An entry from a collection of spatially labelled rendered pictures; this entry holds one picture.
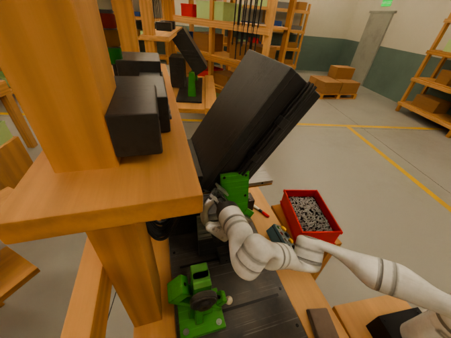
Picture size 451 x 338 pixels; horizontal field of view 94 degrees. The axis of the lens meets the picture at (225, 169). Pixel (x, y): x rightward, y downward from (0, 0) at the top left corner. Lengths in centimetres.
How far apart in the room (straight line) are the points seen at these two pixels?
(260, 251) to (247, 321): 45
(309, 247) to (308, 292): 28
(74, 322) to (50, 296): 165
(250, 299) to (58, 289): 162
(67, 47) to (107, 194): 18
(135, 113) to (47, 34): 12
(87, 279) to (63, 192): 27
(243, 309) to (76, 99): 81
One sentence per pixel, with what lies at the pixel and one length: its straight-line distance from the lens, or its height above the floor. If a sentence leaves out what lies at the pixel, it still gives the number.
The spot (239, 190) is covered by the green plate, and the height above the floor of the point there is 120.
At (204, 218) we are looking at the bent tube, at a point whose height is 113.
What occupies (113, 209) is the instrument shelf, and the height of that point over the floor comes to 154.
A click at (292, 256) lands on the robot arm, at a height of 124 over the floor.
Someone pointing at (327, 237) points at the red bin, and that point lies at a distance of 124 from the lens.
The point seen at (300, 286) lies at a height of 90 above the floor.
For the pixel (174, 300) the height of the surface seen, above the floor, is 112.
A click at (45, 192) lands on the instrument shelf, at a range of 38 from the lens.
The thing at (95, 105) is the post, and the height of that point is 164.
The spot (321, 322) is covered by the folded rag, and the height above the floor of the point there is 93.
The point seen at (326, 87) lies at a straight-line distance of 675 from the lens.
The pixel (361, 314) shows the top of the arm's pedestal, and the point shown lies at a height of 85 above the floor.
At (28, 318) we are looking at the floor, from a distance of 220.
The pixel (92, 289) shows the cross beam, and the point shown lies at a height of 128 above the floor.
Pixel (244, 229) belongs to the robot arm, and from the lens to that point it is 57.
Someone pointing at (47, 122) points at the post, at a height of 162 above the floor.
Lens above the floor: 175
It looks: 36 degrees down
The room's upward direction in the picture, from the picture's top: 5 degrees clockwise
